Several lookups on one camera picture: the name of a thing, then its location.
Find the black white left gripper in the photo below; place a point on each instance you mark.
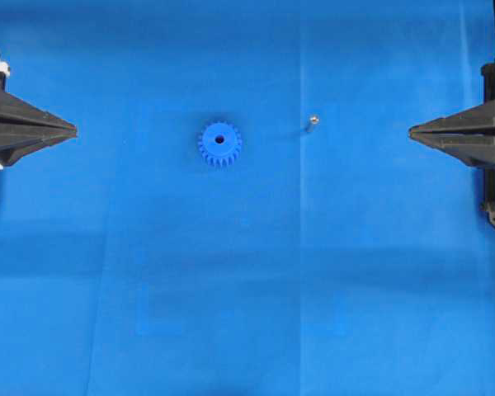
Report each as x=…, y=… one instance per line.
x=35, y=129

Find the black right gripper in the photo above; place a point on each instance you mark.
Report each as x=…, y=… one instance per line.
x=473, y=150

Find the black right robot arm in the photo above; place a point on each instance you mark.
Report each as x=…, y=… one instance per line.
x=469, y=136

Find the blue plastic spur gear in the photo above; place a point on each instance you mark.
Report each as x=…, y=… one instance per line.
x=220, y=144

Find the blue table mat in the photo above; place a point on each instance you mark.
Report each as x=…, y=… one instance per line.
x=348, y=261

